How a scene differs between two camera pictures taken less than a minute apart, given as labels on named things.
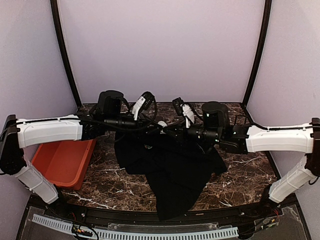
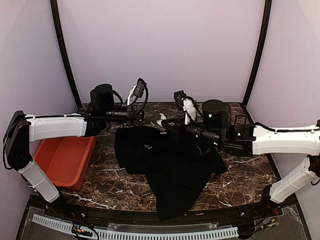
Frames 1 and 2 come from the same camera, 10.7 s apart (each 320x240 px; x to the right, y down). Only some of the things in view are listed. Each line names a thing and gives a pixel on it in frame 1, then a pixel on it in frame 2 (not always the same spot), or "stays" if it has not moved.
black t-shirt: x=178 y=169 stays
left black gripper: x=145 y=127 → x=136 y=117
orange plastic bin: x=65 y=163 stays
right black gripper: x=179 y=135 → x=177 y=130
